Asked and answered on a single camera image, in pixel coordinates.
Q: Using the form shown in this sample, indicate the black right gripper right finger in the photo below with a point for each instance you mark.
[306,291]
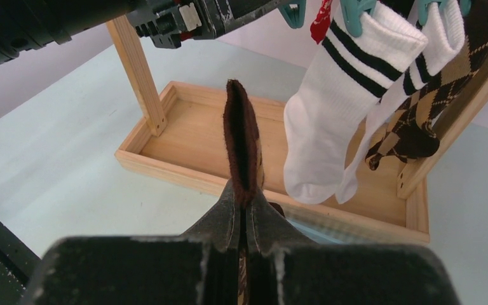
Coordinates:
[286,267]

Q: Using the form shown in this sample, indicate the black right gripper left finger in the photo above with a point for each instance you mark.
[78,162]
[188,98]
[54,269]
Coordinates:
[199,266]

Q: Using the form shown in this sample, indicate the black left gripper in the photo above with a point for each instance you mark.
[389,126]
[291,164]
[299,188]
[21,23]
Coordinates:
[169,23]

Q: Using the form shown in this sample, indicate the white sock with black stripes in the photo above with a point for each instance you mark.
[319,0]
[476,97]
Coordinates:
[442,23]

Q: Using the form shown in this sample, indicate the wooden hanger stand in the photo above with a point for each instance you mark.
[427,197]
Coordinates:
[180,139]

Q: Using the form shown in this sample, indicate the red patterned sock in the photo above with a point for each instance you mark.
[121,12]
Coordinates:
[321,23]

